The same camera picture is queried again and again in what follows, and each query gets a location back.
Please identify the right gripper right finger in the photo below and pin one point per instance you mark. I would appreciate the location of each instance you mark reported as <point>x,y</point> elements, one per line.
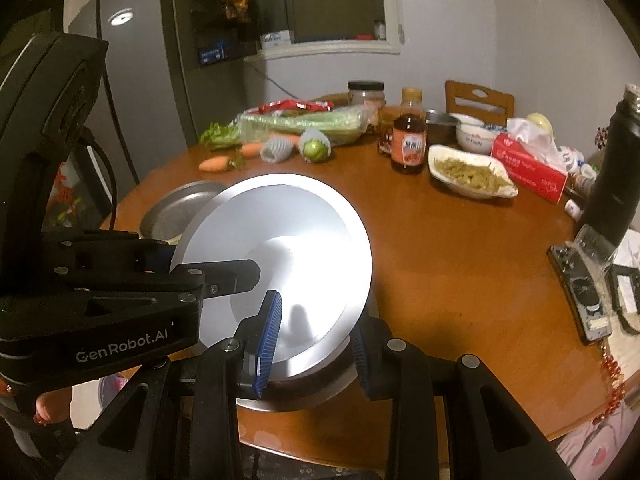
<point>390,368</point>

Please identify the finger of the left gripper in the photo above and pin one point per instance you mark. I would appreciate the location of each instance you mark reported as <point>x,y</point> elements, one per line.
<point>221,278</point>
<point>105,247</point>

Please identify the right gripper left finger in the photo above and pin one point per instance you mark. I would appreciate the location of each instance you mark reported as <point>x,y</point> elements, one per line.
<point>236,367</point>

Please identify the metal pan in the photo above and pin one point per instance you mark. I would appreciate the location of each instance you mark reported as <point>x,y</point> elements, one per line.
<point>170,216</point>

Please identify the steel mixing bowl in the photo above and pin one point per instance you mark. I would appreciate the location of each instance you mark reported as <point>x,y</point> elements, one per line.
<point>319,384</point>

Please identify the white plate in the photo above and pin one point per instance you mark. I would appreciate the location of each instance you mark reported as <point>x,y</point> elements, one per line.
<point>311,247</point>

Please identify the left hand red nails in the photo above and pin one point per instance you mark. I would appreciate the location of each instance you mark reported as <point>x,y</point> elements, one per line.
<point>53,407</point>

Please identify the front carrot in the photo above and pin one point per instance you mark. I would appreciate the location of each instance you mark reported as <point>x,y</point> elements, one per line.
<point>221,163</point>

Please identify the carrot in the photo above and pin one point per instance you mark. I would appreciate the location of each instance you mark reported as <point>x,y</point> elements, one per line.
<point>251,150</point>
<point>293,138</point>
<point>221,163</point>

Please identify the middle carrot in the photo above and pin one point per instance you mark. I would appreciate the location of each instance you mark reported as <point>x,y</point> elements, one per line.
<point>251,150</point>

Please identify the foam-netted fruit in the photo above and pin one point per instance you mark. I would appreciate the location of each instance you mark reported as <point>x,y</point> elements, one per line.
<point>277,149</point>

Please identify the grey refrigerator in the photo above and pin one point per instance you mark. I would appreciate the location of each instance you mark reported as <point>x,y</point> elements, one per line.
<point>173,67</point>

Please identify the back carrot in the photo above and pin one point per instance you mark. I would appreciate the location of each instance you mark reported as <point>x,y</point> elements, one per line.
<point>293,138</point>

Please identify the green fruit in net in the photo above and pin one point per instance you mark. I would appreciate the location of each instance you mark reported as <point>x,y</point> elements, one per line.
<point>314,146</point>

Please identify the red snack bag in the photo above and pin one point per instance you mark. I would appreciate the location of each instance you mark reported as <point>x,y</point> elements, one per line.
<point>287,113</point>

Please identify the bagged celery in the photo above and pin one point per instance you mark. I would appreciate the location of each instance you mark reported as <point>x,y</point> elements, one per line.
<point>341,126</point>

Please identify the white dish of vegetables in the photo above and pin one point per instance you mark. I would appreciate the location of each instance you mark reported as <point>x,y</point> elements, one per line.
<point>480,177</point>

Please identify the brown sauce bottle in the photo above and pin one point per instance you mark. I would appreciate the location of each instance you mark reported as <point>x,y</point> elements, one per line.
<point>409,134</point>

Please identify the red chili sauce jar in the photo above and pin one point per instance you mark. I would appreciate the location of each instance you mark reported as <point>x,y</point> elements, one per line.
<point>386,117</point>

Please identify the clear jar black lid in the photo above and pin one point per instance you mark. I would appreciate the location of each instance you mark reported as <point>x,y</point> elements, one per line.
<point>369,93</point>

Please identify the red tissue box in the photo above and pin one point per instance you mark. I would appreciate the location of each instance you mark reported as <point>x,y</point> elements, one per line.
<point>531,158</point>

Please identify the white ceramic bowl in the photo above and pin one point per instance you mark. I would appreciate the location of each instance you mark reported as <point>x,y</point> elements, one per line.
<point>475,139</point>

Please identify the dark metal bowl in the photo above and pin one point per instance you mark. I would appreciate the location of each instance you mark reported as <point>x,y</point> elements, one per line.
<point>441,128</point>

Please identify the black thermos flask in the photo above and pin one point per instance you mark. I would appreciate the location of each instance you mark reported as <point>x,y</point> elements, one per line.
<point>614,197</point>

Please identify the wooden chair back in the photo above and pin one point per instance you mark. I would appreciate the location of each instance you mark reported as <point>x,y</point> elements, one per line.
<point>488,105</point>

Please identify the window with white frame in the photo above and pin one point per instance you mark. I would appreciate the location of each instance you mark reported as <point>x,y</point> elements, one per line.
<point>290,28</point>

